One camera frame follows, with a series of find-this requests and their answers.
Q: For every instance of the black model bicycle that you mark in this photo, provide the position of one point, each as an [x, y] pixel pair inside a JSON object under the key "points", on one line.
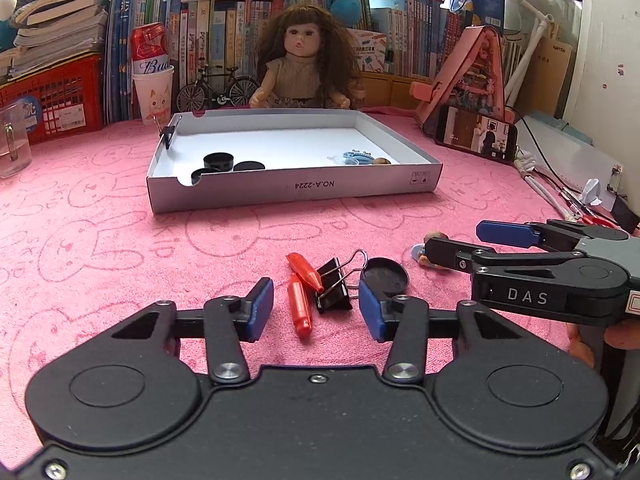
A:
{"points": [[220, 90]]}

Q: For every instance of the large red plastic basket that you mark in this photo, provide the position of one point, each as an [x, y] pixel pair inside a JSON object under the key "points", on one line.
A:
{"points": [[60, 100]]}

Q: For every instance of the clear plastic half dome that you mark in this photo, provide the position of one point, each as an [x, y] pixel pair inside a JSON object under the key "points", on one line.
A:
{"points": [[336, 159]]}

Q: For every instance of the long-haired baby doll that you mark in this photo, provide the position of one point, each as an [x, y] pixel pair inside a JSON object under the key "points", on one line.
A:
{"points": [[295, 70]]}

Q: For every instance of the blue white plush toy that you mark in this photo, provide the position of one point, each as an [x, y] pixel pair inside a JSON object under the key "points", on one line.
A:
{"points": [[6, 15]]}

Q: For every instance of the brown cardboard sheet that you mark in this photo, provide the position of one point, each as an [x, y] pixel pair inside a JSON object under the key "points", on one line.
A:
{"points": [[547, 75]]}

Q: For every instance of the wooden desk shelf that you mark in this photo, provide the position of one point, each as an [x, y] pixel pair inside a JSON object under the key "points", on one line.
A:
{"points": [[395, 92]]}

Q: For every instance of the pink rabbit print towel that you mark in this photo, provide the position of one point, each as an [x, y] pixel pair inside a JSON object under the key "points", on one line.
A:
{"points": [[90, 240]]}

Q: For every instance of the blue bear hair clip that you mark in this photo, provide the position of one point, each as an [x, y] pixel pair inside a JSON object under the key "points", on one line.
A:
{"points": [[357, 158], [419, 252]]}

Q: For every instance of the dark pen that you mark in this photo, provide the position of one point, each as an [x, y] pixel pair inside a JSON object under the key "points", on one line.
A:
{"points": [[575, 200]]}

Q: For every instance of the blue plush ball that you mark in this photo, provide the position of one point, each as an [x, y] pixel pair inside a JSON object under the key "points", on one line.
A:
{"points": [[346, 10]]}

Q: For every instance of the red plastic cone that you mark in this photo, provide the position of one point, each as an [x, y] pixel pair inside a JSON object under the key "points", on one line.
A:
{"points": [[305, 270], [300, 310]]}

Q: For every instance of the white cardboard box tray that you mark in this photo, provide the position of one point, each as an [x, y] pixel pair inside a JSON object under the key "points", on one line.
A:
{"points": [[300, 140]]}

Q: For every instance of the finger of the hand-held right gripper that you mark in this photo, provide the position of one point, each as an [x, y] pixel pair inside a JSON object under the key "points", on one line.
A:
{"points": [[455, 255], [505, 234]]}

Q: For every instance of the clear glass mug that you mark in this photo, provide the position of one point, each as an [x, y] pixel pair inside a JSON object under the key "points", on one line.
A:
{"points": [[12, 145]]}

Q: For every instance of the large black binder clip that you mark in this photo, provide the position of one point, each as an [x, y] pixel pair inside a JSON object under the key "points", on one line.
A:
{"points": [[332, 285]]}

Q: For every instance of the cat print paper cup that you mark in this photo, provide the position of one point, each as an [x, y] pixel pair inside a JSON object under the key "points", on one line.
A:
{"points": [[154, 97]]}

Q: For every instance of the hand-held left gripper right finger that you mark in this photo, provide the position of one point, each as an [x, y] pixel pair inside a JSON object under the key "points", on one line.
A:
{"points": [[371, 310]]}

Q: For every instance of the pink phone stand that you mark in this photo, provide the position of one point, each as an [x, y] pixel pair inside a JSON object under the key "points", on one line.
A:
{"points": [[475, 70]]}

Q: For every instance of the small black binder clip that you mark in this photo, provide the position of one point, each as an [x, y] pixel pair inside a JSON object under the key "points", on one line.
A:
{"points": [[167, 135]]}

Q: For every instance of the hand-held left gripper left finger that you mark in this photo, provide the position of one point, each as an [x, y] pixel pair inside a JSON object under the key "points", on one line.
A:
{"points": [[260, 310]]}

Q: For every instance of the stack of paperback books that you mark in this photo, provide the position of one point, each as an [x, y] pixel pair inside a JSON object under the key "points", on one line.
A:
{"points": [[55, 25]]}

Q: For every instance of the person's right hand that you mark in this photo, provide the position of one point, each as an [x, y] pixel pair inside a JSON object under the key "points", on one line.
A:
{"points": [[625, 335]]}

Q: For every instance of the red beer can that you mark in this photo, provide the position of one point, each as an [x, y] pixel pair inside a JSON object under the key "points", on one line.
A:
{"points": [[149, 50]]}

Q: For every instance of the black round lid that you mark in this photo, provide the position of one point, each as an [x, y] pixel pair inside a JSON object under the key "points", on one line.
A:
{"points": [[202, 176], [249, 165], [218, 161], [385, 275]]}

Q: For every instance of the white orange stationery box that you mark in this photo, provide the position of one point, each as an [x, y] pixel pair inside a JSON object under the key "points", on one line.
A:
{"points": [[367, 52]]}

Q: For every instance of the black smartphone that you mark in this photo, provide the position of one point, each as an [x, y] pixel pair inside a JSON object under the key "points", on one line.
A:
{"points": [[475, 135]]}

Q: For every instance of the white plastic pipe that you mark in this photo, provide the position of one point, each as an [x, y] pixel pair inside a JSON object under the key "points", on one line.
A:
{"points": [[525, 50]]}

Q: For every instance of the row of upright books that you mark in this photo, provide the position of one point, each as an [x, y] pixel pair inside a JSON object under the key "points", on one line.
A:
{"points": [[220, 30]]}

